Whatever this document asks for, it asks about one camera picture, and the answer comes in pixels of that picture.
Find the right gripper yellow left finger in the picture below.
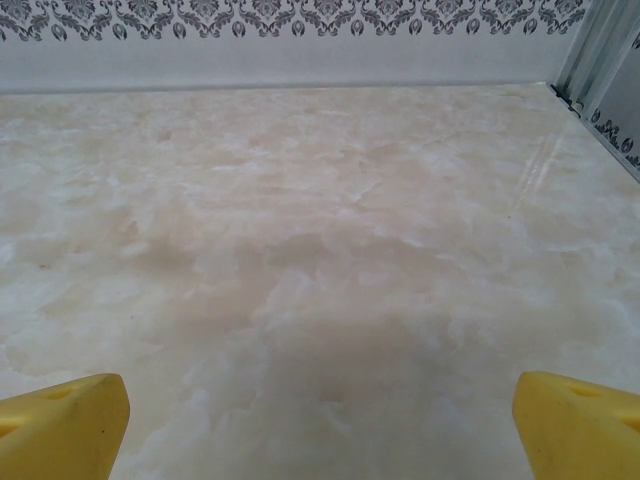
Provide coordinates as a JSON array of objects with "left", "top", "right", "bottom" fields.
[{"left": 0, "top": 372, "right": 133, "bottom": 480}]

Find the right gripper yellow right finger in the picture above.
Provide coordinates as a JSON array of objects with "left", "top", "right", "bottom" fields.
[{"left": 514, "top": 369, "right": 640, "bottom": 480}]

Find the aluminium frame post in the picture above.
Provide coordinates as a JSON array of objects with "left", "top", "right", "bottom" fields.
[{"left": 553, "top": 0, "right": 640, "bottom": 109}]

